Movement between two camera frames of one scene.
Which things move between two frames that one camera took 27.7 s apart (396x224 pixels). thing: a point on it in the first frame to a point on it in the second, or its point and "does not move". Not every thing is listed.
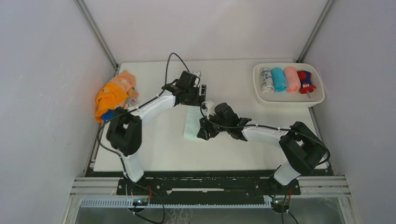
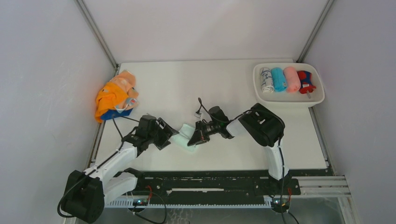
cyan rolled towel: [279, 79] does not move
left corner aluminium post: [97, 33] does not move
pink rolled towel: [293, 80] does not move
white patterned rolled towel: [266, 80] does not move
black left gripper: [199, 100] to [166, 133]
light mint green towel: [193, 115] to [182, 138]
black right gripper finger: [208, 129] to [197, 137]
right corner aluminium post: [305, 51] does not move
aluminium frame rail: [310, 186] does not move
